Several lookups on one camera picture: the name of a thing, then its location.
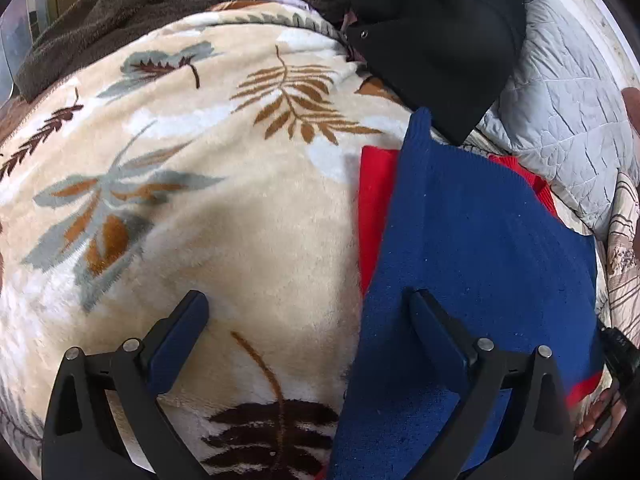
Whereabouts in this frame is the red and blue knit sweater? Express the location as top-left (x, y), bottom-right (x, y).
top-left (329, 110), bottom-right (603, 479)

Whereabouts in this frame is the leaf-pattern fleece blanket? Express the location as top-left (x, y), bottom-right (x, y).
top-left (0, 0), bottom-right (609, 480)

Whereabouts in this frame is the beige patterned pillow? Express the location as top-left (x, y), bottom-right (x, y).
top-left (598, 171), bottom-right (639, 347)

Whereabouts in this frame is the brown upholstered headboard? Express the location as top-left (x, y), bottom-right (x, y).
top-left (622, 87), bottom-right (640, 134)

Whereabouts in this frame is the grey quilted pillow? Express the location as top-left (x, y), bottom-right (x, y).
top-left (478, 0), bottom-right (639, 240)

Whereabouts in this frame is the black garment pile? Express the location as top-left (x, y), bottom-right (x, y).
top-left (345, 0), bottom-right (526, 145)

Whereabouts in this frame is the person's right hand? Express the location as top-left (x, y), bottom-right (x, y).
top-left (574, 386), bottom-right (629, 441)

